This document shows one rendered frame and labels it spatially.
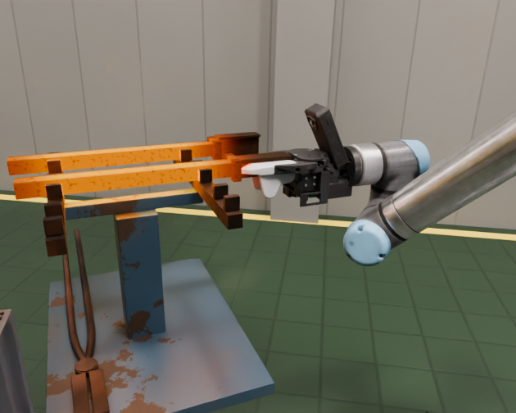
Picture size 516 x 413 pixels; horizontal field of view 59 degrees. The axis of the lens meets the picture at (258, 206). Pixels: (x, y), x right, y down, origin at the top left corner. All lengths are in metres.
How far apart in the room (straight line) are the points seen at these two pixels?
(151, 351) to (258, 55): 2.27
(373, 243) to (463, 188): 0.16
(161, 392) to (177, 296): 0.24
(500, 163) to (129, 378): 0.60
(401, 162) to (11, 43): 2.91
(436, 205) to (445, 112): 2.19
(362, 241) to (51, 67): 2.78
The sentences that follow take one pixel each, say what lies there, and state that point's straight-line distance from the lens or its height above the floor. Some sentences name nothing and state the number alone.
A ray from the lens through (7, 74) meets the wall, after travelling 3.47.
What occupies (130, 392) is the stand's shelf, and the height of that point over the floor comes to 0.68.
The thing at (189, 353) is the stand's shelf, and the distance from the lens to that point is 0.75.
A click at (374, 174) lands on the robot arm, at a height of 0.91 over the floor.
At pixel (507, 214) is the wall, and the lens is 3.18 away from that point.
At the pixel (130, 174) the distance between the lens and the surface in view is 0.68.
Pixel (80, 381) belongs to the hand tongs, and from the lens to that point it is 0.72.
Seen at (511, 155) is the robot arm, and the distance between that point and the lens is 0.70.
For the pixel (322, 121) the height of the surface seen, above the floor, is 1.01.
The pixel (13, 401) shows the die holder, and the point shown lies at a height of 0.85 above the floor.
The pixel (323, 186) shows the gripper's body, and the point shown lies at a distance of 0.77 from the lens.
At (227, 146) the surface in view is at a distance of 0.85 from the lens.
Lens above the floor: 1.15
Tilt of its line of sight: 22 degrees down
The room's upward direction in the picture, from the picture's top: 1 degrees clockwise
